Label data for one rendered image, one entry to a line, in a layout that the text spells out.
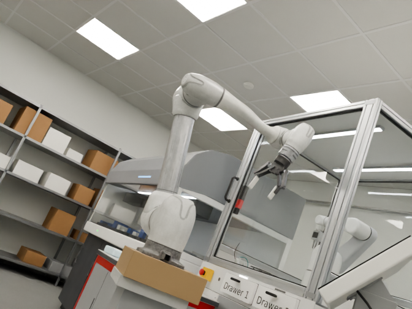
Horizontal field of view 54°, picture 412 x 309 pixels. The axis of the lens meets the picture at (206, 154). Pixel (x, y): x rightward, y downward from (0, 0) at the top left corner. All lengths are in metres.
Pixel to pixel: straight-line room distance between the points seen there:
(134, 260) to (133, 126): 5.12
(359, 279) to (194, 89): 1.03
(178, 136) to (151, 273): 0.67
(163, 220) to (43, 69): 4.74
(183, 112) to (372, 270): 1.09
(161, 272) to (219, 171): 1.70
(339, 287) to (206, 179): 1.96
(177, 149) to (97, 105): 4.51
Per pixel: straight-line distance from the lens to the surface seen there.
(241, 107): 1.91
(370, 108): 2.24
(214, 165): 3.13
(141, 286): 1.59
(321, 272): 1.99
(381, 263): 1.32
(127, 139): 6.51
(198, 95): 1.84
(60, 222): 5.78
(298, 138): 2.03
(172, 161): 1.90
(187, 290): 1.60
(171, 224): 1.65
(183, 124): 1.93
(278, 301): 2.10
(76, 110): 6.25
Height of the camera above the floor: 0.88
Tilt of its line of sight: 15 degrees up
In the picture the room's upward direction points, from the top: 23 degrees clockwise
